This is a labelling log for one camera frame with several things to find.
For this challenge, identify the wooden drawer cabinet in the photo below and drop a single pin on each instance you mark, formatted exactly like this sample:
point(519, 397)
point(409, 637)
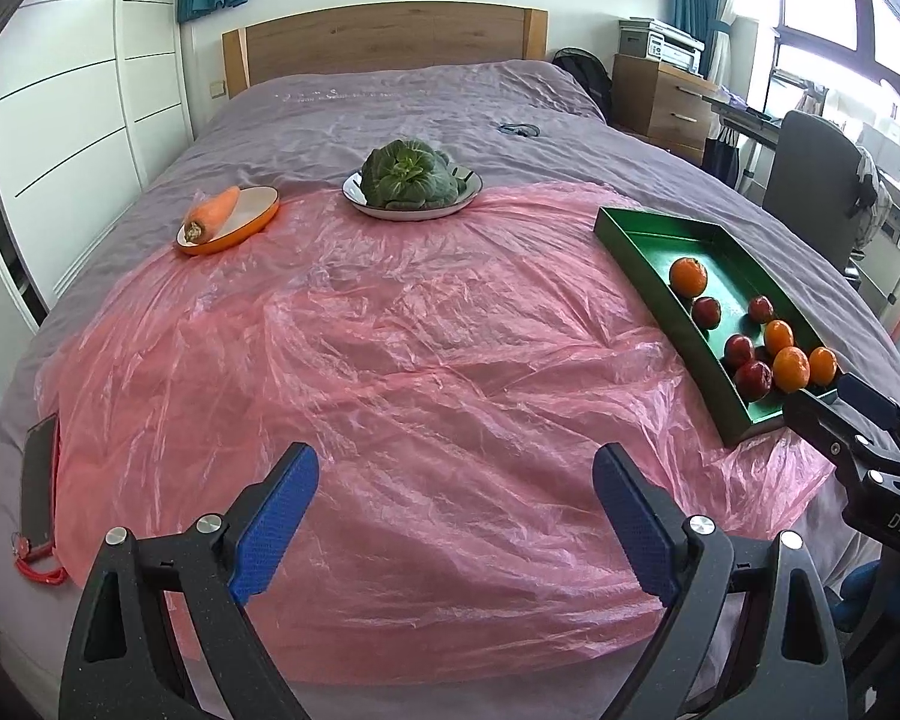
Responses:
point(665, 106)

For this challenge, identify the purple bed cover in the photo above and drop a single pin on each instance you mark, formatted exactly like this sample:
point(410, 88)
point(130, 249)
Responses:
point(302, 134)

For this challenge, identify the dark small object on bed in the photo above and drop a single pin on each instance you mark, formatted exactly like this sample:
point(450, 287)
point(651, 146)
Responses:
point(519, 130)

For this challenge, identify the pink plastic sheet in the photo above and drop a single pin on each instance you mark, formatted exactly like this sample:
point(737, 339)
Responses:
point(455, 378)

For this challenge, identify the black smartphone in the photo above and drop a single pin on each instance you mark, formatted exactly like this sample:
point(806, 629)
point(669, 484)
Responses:
point(37, 487)

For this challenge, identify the white wardrobe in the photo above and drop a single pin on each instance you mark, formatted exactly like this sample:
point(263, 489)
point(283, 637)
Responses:
point(93, 109)

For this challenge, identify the small red apple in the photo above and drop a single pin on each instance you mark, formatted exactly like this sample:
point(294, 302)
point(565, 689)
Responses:
point(739, 351)
point(753, 381)

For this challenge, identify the orange fruit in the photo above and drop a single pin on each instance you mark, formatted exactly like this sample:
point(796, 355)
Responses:
point(777, 335)
point(791, 370)
point(823, 366)
point(688, 278)

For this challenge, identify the green rectangular tray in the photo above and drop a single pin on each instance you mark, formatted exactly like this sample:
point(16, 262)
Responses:
point(644, 246)

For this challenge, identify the dark blue bag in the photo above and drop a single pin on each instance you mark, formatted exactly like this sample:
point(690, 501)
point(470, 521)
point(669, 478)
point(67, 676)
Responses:
point(722, 157)

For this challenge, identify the orange carrot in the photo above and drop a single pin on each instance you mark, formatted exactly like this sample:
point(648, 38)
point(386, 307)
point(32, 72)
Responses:
point(208, 216)

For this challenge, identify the grey printer on cabinet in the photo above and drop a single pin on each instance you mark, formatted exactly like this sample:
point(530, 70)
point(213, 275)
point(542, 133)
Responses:
point(646, 38)

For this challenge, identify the black backpack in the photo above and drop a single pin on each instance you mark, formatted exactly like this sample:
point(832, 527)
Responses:
point(590, 73)

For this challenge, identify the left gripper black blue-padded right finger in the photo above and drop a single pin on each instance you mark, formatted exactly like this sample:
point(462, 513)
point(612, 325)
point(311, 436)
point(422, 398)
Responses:
point(746, 631)

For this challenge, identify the wooden headboard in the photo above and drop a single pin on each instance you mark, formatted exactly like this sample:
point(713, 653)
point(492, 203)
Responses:
point(373, 37)

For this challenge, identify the desk with items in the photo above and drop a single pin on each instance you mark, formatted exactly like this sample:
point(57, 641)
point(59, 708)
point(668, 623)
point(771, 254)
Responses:
point(875, 270)

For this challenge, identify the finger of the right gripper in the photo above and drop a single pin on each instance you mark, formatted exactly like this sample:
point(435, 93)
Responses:
point(858, 459)
point(881, 410)

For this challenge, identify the grey office chair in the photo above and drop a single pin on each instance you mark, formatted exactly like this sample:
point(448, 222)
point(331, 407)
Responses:
point(825, 189)

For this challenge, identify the orange oval plate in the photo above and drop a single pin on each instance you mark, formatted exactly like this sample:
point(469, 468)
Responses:
point(255, 209)

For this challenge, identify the green leafy vegetable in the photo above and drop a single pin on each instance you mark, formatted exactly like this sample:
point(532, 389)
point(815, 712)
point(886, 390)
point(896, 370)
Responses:
point(400, 162)

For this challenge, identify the red apple in tray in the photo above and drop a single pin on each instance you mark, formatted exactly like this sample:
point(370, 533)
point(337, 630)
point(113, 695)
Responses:
point(761, 310)
point(706, 312)

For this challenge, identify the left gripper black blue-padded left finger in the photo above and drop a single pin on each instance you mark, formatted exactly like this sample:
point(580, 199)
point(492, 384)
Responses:
point(123, 660)

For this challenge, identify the silver metal plate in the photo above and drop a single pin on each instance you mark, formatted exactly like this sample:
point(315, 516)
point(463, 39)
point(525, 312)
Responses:
point(444, 194)

